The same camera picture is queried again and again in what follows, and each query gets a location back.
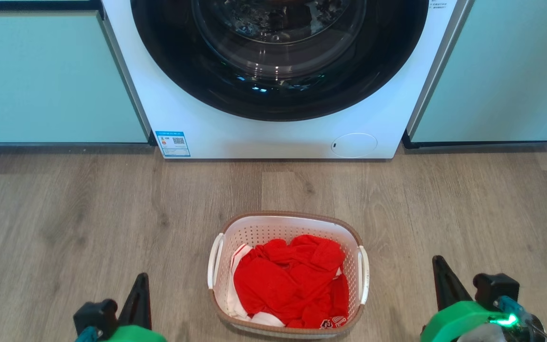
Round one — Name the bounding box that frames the blue left camera cable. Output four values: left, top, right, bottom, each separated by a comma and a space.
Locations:
75, 326, 99, 342

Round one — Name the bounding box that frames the blue camera cable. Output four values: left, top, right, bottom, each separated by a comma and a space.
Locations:
496, 295, 528, 326
75, 326, 99, 342

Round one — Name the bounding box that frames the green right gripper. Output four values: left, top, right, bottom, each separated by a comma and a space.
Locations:
420, 255, 507, 342

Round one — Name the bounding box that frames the white perforated laundry basket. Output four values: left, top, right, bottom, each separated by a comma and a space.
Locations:
207, 211, 370, 339

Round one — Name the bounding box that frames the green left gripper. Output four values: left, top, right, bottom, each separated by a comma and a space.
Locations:
106, 273, 168, 342

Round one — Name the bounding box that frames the white front-load washing machine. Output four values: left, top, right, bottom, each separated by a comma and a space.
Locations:
102, 0, 469, 160

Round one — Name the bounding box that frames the pale green cabinet door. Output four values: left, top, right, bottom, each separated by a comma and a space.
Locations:
406, 0, 547, 144
0, 9, 151, 144

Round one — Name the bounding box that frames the blue right camera cable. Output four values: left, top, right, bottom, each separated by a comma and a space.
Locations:
496, 295, 528, 326

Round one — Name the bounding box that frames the round white filter cover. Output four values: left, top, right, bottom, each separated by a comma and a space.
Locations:
330, 133, 378, 159

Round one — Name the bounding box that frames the red garment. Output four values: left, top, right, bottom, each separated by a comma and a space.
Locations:
233, 235, 350, 329

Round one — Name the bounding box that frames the blue energy label sticker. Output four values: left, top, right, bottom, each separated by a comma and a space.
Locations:
155, 131, 191, 158

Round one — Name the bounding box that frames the dark round washer door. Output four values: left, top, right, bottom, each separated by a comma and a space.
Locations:
130, 0, 429, 122

